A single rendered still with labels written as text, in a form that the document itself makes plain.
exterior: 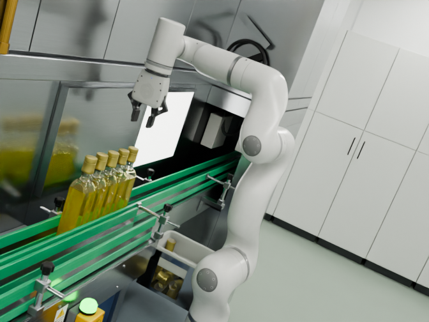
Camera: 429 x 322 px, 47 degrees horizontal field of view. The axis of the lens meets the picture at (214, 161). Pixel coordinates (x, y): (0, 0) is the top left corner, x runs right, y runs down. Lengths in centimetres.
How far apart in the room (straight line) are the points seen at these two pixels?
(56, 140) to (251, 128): 56
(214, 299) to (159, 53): 73
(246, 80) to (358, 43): 377
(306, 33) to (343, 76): 275
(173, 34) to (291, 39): 95
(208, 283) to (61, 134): 59
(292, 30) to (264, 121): 112
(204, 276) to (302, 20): 137
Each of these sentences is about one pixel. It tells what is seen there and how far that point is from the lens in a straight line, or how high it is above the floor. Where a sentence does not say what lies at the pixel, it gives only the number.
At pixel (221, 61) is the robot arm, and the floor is 169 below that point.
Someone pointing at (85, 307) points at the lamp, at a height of 102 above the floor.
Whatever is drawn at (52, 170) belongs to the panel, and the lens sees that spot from 150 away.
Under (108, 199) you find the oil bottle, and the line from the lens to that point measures 153.
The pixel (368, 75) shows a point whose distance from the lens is 503.
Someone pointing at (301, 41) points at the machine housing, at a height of 184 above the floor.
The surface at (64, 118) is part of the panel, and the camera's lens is 144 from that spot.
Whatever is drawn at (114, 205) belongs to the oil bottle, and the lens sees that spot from 158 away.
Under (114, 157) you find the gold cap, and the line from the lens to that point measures 148.
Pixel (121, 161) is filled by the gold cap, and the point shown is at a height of 130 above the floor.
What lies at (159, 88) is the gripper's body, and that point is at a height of 155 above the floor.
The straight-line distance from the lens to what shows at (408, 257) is 528.
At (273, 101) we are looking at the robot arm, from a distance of 130.
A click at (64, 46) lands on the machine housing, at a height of 160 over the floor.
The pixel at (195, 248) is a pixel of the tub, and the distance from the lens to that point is 186.
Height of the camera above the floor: 178
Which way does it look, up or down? 15 degrees down
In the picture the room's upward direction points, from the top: 20 degrees clockwise
